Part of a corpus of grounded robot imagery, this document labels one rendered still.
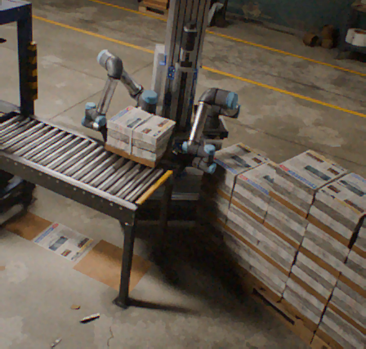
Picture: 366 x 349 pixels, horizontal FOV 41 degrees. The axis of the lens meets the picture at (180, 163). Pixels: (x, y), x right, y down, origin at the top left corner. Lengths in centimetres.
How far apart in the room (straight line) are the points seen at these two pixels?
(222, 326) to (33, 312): 122
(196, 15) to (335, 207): 169
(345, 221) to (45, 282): 200
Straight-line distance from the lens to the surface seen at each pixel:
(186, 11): 361
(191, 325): 334
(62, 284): 351
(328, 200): 287
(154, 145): 312
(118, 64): 339
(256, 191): 317
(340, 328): 324
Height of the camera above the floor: 254
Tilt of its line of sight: 32 degrees down
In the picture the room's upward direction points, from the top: 9 degrees clockwise
